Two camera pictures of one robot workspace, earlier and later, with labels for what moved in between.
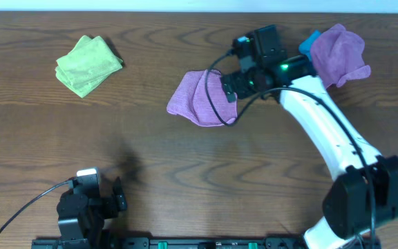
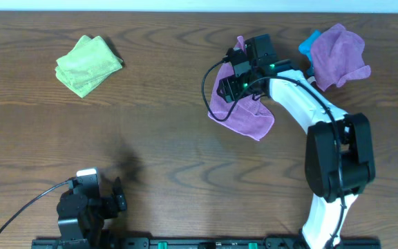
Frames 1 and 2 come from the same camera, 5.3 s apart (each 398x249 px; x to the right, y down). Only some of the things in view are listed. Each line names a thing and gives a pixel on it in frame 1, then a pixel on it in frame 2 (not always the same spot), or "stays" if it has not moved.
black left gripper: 117,200 stays
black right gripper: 229,87 stays
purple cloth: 202,96 → 249,113
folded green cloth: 87,65 stays
